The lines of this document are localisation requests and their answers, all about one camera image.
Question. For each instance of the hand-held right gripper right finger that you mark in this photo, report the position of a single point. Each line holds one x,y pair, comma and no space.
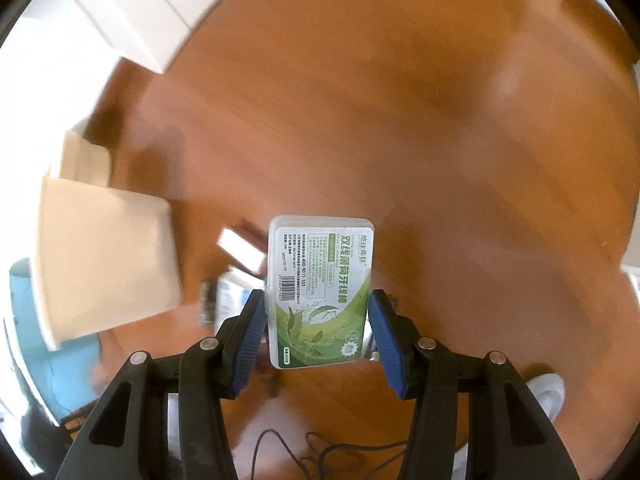
387,347

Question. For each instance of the teal storage box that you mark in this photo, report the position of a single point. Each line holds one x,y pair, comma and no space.
30,300

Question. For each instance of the beige square trash bin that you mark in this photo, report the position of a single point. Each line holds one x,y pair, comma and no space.
100,260

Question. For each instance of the long white box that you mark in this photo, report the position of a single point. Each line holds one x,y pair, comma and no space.
242,250

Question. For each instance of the white louvered closet door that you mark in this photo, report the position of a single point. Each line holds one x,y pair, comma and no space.
632,285

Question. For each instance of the green white floss box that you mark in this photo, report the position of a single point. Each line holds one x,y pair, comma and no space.
235,290

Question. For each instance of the person's left leg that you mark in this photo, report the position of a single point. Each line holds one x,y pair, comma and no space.
37,430

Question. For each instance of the beige round bin with lid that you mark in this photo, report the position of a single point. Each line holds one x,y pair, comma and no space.
85,160

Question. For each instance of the green floss pick box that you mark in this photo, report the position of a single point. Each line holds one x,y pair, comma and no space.
320,270

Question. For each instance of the grey right slipper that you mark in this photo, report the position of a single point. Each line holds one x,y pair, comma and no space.
545,395

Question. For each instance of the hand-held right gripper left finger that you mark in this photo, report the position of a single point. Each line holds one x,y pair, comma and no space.
250,342

